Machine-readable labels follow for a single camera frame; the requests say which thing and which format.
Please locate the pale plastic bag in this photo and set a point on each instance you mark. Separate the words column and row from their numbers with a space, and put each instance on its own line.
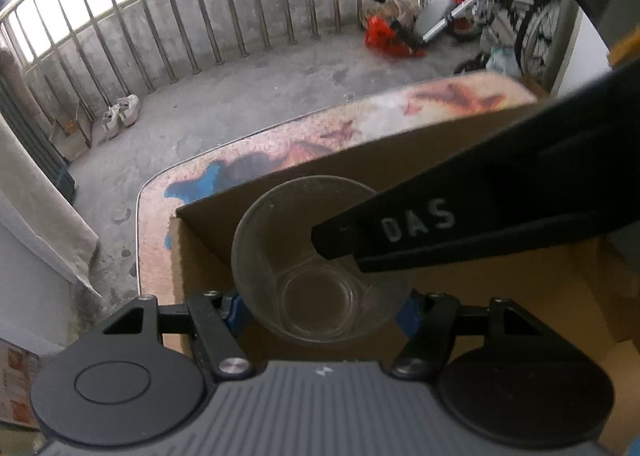
column 502, row 61

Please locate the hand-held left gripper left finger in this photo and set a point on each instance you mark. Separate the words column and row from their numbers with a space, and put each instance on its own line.
column 235, row 313

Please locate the small printed cardboard box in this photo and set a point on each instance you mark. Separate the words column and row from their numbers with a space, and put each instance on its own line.
column 17, row 381

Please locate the metal balcony railing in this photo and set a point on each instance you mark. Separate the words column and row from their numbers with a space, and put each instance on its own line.
column 210, row 11

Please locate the black wheelchair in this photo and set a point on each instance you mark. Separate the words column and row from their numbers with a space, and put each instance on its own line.
column 535, row 11

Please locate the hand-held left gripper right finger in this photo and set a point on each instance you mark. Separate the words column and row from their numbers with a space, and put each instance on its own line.
column 406, row 316

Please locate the red plastic bag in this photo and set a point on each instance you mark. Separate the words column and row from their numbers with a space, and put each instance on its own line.
column 382, row 36

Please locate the large brown cardboard box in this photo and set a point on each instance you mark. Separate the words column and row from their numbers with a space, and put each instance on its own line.
column 500, row 296

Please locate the clear glass cup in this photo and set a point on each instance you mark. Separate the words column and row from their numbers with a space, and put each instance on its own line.
column 280, row 236

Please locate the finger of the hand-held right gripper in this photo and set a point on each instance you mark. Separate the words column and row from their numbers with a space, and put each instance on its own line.
column 332, row 241

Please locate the beige hanging cloth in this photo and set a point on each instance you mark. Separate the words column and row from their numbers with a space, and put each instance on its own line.
column 45, row 216

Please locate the grey padded seat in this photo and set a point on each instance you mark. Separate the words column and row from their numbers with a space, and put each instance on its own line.
column 435, row 16

